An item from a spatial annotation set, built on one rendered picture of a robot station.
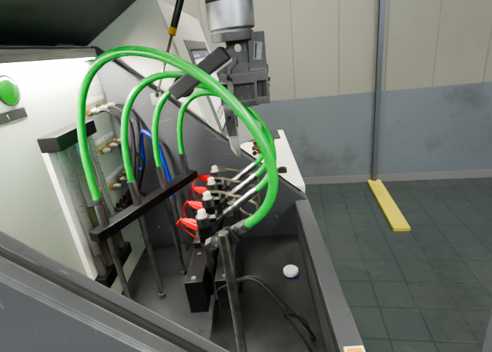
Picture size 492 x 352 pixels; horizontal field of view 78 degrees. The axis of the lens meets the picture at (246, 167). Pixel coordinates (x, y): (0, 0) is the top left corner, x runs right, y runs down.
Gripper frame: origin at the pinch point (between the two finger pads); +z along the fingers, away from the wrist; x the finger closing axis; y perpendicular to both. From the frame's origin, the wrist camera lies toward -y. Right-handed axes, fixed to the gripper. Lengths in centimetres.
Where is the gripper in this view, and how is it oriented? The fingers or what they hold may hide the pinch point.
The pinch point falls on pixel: (234, 150)
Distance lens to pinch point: 57.2
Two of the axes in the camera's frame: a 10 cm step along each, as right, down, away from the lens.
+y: 9.9, -0.9, -0.5
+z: 1.1, 9.2, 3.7
